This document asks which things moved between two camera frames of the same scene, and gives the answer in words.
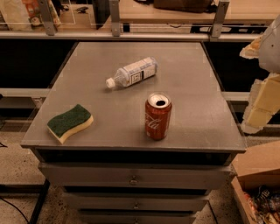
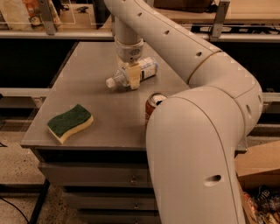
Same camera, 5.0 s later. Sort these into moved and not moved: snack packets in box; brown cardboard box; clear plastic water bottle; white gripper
Moved: white gripper
Not moved: snack packets in box; brown cardboard box; clear plastic water bottle
